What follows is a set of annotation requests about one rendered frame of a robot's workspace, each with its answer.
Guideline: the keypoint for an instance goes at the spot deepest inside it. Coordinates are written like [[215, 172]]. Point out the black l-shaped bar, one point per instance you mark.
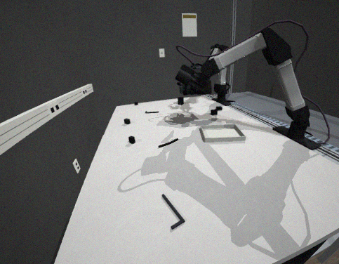
[[176, 212]]

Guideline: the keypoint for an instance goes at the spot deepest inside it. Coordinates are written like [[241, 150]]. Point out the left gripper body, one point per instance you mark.
[[207, 90]]

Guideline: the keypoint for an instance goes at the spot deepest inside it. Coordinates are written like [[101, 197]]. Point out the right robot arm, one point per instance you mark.
[[220, 85]]

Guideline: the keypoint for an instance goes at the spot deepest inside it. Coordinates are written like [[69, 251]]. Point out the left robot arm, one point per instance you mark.
[[278, 54]]

